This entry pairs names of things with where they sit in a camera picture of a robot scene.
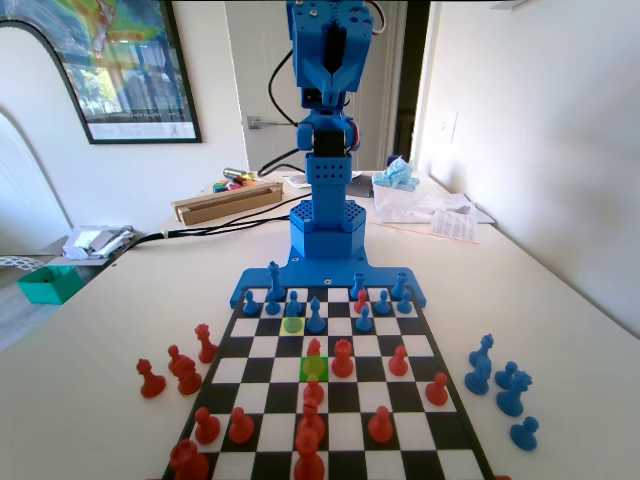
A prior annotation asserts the red chess knight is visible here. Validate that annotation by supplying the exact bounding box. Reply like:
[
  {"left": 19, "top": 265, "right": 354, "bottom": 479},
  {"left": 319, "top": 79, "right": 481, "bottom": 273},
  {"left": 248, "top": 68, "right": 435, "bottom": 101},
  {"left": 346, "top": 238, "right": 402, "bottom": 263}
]
[
  {"left": 303, "top": 338, "right": 325, "bottom": 380},
  {"left": 172, "top": 354, "right": 204, "bottom": 397}
]

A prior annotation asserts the blue chess king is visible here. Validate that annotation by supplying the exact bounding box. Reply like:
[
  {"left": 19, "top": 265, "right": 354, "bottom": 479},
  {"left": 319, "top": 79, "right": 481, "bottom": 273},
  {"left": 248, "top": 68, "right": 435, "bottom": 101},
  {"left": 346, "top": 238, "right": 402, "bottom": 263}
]
[{"left": 265, "top": 260, "right": 285, "bottom": 303}]

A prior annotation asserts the red chess queen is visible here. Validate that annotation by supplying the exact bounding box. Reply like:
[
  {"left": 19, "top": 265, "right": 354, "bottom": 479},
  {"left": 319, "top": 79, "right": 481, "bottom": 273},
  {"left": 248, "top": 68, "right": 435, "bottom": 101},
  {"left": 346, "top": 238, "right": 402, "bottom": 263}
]
[{"left": 193, "top": 322, "right": 220, "bottom": 365}]

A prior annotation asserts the red chess rook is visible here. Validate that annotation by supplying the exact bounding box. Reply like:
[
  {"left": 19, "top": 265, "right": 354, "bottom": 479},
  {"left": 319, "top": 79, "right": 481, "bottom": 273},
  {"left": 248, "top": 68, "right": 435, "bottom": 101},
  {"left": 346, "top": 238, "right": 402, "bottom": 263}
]
[
  {"left": 330, "top": 338, "right": 356, "bottom": 380},
  {"left": 168, "top": 438, "right": 212, "bottom": 480}
]

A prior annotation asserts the blue chess queen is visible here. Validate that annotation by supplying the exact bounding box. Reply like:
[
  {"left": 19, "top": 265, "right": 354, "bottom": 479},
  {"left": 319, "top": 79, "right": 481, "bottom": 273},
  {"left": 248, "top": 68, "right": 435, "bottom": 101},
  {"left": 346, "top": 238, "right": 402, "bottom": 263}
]
[{"left": 472, "top": 333, "right": 498, "bottom": 374}]

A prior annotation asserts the red chess bishop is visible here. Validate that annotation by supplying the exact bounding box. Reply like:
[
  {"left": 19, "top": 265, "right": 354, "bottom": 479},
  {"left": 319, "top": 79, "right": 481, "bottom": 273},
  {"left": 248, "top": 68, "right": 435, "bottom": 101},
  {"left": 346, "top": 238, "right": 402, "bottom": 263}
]
[{"left": 298, "top": 397, "right": 327, "bottom": 441}]

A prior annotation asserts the red chess king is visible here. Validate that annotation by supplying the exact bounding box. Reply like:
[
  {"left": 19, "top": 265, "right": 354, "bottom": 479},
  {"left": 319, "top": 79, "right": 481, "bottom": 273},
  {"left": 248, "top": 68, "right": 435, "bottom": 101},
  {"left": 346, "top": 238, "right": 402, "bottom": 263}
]
[{"left": 293, "top": 427, "right": 327, "bottom": 480}]

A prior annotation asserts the white door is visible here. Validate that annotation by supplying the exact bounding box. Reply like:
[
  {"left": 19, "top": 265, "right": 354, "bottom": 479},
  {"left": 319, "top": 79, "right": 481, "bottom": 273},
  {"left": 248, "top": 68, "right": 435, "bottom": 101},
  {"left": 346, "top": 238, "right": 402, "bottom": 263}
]
[{"left": 224, "top": 0, "right": 401, "bottom": 174}]

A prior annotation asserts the metallic yellow green tube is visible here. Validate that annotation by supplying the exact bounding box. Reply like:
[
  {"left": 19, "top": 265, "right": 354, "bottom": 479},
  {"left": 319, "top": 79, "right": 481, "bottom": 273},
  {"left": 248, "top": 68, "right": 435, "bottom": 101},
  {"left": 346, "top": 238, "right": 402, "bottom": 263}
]
[{"left": 222, "top": 166, "right": 259, "bottom": 183}]

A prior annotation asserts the black framed poster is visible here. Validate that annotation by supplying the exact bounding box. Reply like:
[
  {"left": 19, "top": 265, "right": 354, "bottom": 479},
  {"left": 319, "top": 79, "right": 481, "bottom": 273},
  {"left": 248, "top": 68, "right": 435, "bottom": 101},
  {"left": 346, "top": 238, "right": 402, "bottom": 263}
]
[{"left": 0, "top": 0, "right": 204, "bottom": 146}]

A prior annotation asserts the grey booklet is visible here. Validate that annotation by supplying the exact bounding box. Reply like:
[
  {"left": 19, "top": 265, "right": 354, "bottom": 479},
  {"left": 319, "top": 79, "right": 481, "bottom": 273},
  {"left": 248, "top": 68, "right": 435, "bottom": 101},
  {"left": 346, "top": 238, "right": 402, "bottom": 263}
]
[{"left": 346, "top": 172, "right": 377, "bottom": 200}]

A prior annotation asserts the blue white crumpled packet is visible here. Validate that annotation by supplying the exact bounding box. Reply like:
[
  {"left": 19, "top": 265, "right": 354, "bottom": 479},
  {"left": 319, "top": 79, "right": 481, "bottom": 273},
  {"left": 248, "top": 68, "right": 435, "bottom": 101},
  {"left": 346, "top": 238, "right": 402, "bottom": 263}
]
[{"left": 372, "top": 153, "right": 420, "bottom": 194}]

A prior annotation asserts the colourful marker set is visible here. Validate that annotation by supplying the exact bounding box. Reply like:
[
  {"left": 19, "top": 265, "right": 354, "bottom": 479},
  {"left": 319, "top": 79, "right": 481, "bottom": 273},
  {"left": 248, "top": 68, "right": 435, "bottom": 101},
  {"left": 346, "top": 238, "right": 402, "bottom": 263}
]
[{"left": 211, "top": 174, "right": 269, "bottom": 195}]

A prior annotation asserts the clear plastic bag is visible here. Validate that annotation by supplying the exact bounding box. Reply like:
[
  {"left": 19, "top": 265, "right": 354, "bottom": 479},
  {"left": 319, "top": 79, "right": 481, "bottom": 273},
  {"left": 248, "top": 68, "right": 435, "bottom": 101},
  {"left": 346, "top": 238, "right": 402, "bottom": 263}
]
[{"left": 372, "top": 182, "right": 439, "bottom": 225}]

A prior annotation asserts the long cardboard box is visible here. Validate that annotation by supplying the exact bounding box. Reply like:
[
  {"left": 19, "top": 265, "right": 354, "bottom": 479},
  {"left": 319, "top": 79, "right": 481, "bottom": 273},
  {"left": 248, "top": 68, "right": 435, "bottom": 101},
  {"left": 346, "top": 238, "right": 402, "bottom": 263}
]
[{"left": 171, "top": 181, "right": 285, "bottom": 227}]

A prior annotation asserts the white paper stack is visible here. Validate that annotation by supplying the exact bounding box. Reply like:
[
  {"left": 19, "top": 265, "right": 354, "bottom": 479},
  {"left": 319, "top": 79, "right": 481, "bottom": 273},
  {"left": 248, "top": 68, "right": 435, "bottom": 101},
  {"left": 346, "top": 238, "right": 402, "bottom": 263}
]
[{"left": 424, "top": 189, "right": 497, "bottom": 225}]

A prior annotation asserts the printed paper sheet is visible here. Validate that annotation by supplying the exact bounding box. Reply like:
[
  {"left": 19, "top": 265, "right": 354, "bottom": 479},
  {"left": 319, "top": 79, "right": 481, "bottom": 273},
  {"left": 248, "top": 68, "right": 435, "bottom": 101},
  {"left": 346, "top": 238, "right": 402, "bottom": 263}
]
[{"left": 428, "top": 207, "right": 482, "bottom": 245}]

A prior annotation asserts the white arched panel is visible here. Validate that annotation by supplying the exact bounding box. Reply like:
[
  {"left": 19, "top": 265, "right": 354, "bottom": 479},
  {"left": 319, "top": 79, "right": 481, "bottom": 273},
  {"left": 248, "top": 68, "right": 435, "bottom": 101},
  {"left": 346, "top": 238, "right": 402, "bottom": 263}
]
[{"left": 0, "top": 17, "right": 94, "bottom": 256}]

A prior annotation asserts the blue pawn right centre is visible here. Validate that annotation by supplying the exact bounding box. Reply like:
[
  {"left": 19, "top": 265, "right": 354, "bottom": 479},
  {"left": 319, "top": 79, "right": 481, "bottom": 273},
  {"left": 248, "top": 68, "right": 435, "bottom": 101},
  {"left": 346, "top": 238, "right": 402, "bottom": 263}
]
[{"left": 305, "top": 296, "right": 325, "bottom": 335}]

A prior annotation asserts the white grey packaging pile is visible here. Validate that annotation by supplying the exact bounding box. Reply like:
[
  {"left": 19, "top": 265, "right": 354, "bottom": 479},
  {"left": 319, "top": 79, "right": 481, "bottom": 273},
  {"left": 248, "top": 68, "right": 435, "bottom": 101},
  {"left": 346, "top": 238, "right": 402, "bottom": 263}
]
[{"left": 61, "top": 224, "right": 137, "bottom": 262}]

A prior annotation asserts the black white chessboard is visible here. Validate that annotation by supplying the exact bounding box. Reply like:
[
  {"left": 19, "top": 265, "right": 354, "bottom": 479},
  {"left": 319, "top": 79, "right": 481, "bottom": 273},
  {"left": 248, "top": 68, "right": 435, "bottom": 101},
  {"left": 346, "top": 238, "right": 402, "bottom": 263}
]
[{"left": 162, "top": 284, "right": 497, "bottom": 480}]

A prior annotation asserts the green plastic box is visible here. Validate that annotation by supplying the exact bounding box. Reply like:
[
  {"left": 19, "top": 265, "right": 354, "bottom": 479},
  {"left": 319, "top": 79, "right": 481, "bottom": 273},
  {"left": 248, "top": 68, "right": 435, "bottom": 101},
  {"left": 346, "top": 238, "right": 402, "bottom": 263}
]
[{"left": 16, "top": 264, "right": 84, "bottom": 306}]

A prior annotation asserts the white dotted basket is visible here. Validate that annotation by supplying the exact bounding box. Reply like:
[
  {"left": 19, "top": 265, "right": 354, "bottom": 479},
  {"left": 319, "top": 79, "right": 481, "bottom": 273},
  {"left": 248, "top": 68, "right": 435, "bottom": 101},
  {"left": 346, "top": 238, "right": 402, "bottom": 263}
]
[{"left": 0, "top": 254, "right": 47, "bottom": 272}]

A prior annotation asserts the metal door handle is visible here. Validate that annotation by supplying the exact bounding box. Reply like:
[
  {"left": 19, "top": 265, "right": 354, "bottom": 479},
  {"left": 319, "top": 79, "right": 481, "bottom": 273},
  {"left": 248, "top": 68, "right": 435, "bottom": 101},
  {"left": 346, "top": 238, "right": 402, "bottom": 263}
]
[{"left": 246, "top": 115, "right": 297, "bottom": 132}]

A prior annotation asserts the black cable bundle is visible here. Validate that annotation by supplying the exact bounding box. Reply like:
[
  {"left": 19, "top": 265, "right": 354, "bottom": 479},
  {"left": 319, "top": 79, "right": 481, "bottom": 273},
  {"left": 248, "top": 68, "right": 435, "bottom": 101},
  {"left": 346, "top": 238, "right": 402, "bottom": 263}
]
[{"left": 112, "top": 202, "right": 301, "bottom": 257}]

